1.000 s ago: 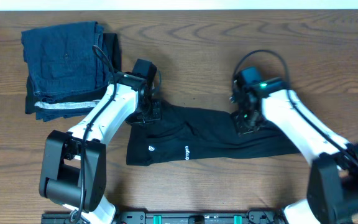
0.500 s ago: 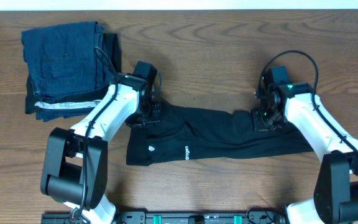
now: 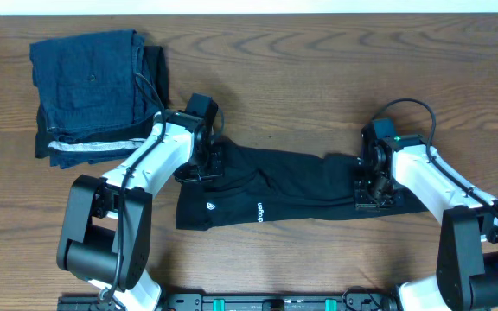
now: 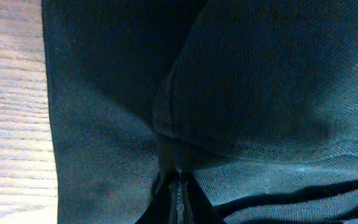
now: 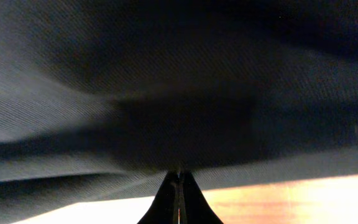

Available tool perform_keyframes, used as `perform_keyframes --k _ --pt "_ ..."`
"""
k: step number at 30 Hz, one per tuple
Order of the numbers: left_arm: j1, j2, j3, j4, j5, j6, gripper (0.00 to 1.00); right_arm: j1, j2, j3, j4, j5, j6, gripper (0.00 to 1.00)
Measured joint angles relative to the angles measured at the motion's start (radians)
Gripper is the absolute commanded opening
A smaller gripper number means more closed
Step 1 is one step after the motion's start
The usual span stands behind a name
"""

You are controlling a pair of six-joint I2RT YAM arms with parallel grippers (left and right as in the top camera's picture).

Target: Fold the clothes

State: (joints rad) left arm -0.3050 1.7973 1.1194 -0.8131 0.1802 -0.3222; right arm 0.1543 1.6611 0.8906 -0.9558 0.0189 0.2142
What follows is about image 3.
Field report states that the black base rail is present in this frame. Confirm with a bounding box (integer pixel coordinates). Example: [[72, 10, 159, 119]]
[[56, 291, 399, 311]]

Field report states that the folded black garment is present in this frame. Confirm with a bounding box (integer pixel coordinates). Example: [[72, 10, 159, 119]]
[[35, 46, 169, 169]]

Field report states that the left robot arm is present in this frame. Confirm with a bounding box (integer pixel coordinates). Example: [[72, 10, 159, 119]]
[[57, 108, 224, 310]]

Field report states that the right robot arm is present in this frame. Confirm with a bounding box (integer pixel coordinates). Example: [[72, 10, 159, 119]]
[[355, 131, 498, 310]]

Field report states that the black t-shirt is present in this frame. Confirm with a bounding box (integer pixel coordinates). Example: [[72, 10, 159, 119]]
[[176, 139, 425, 231]]

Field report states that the small black cable loop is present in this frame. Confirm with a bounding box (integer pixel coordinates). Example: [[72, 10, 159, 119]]
[[342, 285, 389, 311]]

